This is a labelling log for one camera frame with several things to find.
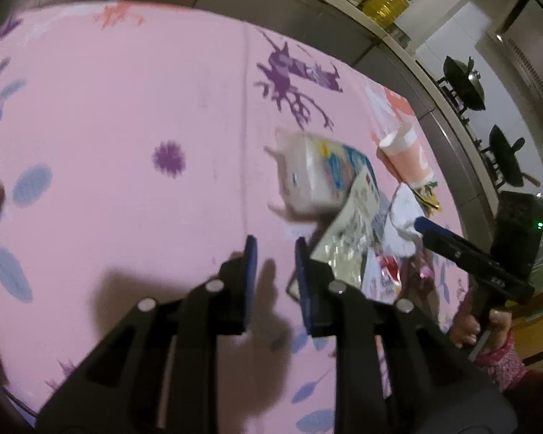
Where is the dark red foil wrapper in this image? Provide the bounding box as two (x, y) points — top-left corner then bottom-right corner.
(409, 251), (434, 292)

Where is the white tissue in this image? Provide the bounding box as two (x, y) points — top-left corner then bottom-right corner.
(382, 183), (424, 259)

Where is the orange white snack packet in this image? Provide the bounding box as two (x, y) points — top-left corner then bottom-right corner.
(361, 250), (402, 305)

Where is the pink paper cup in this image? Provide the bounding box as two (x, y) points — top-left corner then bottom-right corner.
(379, 123), (434, 188)

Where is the blue white milk carton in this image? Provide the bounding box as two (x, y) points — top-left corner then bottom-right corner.
(286, 170), (384, 302)

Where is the colourful plastic snack bag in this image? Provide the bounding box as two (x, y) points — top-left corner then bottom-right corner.
(266, 128), (380, 221)

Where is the person's right hand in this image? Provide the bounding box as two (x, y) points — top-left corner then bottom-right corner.
(448, 289), (512, 354)

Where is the black wok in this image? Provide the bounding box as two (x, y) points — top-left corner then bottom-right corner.
(479, 124), (542, 190)

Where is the lidded steel wok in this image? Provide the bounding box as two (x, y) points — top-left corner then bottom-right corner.
(437, 56), (487, 112)

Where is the pink floral tablecloth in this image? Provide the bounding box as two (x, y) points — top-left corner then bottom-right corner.
(0, 1), (472, 434)

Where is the yellow cooking oil jug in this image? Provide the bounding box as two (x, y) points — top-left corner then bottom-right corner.
(362, 0), (409, 29)

